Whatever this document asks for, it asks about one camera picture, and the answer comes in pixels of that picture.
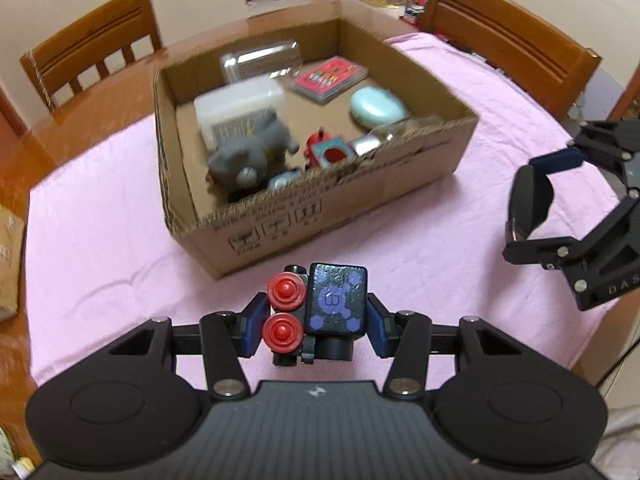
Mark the grey toy cat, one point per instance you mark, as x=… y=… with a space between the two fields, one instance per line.
x=250 y=155

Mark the gold tissue pack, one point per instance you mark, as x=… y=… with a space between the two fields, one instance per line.
x=10 y=265

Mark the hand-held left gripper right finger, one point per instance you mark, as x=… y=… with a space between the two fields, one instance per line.
x=381 y=327

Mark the clear plastic jar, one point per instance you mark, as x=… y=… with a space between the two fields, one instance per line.
x=265 y=60

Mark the capsule bottle silver cap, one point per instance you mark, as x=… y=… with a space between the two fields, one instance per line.
x=367 y=146

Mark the wooden chair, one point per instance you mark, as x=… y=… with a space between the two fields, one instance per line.
x=510 y=35
x=95 y=45
x=627 y=97

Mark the black toy train red wheels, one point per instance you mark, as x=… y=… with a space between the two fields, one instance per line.
x=335 y=305

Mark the white plastic bottle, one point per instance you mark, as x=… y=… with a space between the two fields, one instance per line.
x=235 y=105

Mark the teal oval case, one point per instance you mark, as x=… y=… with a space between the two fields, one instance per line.
x=377 y=107

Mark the pink card box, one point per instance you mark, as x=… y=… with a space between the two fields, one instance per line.
x=327 y=80

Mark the small pale blue toy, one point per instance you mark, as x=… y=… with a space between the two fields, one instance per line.
x=285 y=178

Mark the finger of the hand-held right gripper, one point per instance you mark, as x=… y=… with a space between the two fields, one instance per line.
x=545 y=252
x=557 y=160

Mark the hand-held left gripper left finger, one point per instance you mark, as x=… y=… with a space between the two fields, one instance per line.
x=255 y=325

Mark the pink tablecloth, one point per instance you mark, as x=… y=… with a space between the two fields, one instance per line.
x=100 y=210

